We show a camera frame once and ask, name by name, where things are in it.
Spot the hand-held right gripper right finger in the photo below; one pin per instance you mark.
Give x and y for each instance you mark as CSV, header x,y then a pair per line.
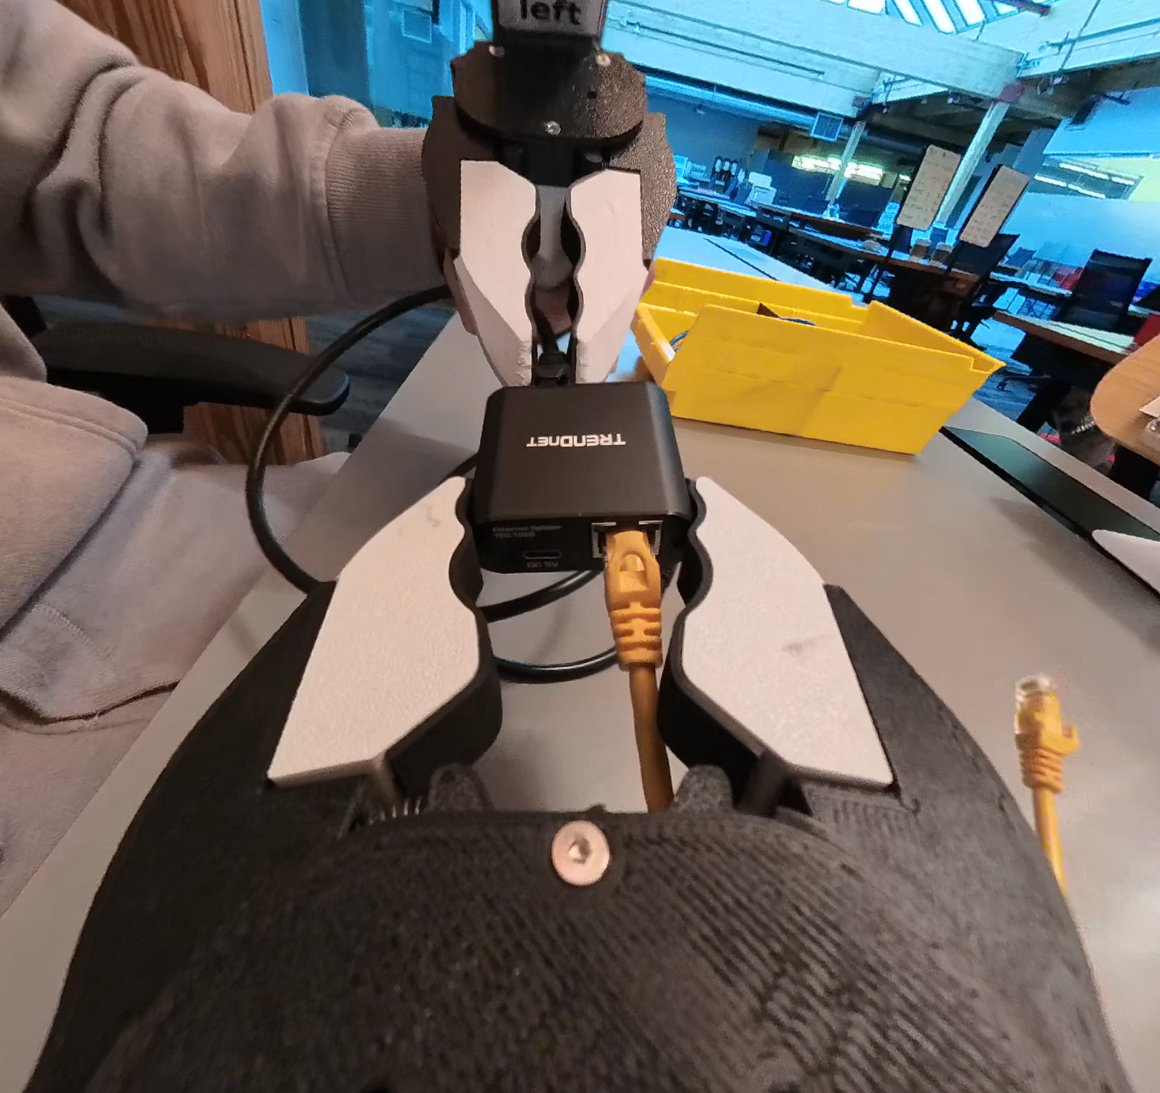
x,y
769,649

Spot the yellow plastic bin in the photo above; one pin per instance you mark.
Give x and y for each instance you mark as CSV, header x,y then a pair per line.
x,y
816,378

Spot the black chair armrest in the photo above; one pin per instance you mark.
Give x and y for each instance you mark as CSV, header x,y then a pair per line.
x,y
180,369

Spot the black ethernet splitter box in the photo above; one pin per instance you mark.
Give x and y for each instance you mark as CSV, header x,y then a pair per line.
x,y
580,468

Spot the round wooden table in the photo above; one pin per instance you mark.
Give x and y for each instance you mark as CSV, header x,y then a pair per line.
x,y
1127,405

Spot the white paper sheet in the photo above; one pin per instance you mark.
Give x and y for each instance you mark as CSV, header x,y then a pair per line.
x,y
1133,554

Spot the person's grey sweatshirt body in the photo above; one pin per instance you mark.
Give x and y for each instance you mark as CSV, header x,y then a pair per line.
x,y
108,568

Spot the grey desk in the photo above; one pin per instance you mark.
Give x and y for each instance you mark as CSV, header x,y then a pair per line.
x,y
906,568

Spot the flip chart board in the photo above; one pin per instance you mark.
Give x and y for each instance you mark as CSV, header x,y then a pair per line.
x,y
928,187
994,205

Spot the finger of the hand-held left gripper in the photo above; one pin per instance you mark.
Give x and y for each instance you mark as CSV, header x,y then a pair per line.
x,y
611,251
488,251

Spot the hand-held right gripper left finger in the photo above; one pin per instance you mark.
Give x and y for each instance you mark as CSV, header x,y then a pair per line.
x,y
389,649

